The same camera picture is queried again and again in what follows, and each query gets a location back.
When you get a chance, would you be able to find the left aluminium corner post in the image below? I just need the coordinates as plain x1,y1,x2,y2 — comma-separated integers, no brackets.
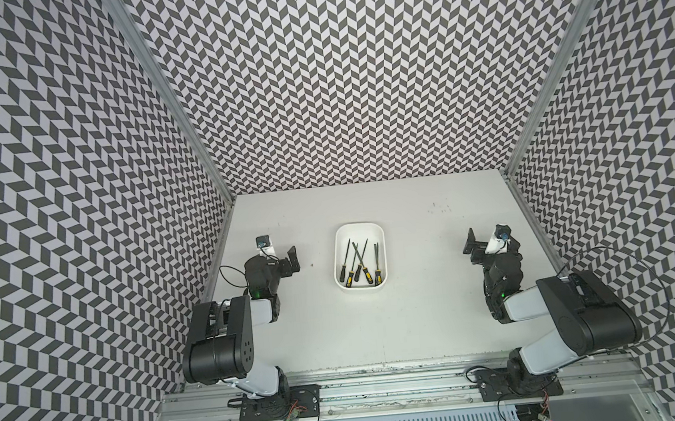
102,0,234,205

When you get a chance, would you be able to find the yellow black handled file two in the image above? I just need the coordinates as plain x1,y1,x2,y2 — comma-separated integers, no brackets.
350,240,375,287

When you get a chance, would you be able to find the right aluminium corner post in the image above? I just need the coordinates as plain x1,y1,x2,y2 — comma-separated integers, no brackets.
502,0,598,181

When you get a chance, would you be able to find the yellow black handled file one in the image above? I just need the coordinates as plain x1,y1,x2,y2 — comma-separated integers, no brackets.
374,242,383,286

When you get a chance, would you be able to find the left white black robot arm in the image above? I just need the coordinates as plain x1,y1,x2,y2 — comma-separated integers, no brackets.
182,246,300,400

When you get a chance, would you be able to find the right small circuit board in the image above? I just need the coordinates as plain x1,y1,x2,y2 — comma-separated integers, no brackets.
515,391,553,421

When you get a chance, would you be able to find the yellow black handled file three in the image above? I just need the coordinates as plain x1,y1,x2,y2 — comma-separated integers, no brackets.
345,257,355,288

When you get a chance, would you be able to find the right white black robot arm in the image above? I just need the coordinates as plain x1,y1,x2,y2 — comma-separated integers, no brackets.
463,224,643,381

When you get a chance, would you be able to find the white plastic storage box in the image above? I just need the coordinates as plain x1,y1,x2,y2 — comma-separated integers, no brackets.
333,222,388,293

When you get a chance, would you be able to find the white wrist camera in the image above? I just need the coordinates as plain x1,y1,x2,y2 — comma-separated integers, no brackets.
256,235,277,260
485,224,512,255

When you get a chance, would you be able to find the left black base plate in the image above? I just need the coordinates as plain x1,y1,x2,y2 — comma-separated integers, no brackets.
238,384,321,421

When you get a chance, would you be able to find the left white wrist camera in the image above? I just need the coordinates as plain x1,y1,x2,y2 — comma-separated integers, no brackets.
256,235,277,260

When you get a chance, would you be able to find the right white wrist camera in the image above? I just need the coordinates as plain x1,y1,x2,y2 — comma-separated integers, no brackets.
485,224,512,255

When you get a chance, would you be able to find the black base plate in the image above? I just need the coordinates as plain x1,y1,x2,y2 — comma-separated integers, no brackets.
472,368,564,403
238,384,321,421

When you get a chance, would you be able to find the aluminium front rail frame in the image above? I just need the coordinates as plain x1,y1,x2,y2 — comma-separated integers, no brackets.
158,353,670,421

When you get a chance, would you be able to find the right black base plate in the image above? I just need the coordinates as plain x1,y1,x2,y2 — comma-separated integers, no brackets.
472,368,564,403

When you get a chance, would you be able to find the yellow black handled file five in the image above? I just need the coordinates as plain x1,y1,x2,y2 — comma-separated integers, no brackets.
350,237,374,283

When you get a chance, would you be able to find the yellow black handled file six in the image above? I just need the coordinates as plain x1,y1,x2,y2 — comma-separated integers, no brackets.
339,239,351,284

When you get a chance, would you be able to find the aluminium corner post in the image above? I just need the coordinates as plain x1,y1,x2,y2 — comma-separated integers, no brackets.
502,0,598,181
102,0,234,205

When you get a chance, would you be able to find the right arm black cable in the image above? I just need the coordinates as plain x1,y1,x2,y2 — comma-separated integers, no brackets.
557,238,675,342

